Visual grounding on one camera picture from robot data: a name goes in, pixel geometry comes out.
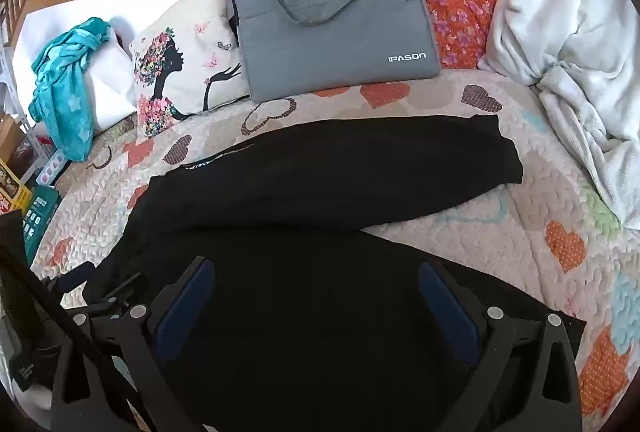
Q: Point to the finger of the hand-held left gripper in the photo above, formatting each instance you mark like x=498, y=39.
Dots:
x=125, y=288

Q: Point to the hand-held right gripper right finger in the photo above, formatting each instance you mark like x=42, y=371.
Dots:
x=450, y=312

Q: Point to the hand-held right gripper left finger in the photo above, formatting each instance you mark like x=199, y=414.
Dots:
x=184, y=309

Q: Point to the black pants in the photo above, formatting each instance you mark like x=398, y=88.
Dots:
x=325, y=222

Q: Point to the heart-print bed quilt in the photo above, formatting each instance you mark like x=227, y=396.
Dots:
x=500, y=232

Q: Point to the green box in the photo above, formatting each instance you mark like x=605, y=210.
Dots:
x=40, y=217

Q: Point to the yellow cardboard box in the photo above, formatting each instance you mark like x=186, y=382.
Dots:
x=12, y=187

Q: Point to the white pillow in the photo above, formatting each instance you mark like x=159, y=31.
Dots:
x=107, y=82

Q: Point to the teal star-print cloth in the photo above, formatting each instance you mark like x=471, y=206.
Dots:
x=62, y=87

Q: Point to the white metal shelf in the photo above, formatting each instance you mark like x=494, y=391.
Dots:
x=15, y=107

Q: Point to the printed white cushion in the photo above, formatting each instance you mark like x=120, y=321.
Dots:
x=195, y=62

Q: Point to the grey laptop bag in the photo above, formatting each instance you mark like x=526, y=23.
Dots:
x=330, y=27

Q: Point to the white fleece blanket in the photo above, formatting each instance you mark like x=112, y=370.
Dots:
x=565, y=22

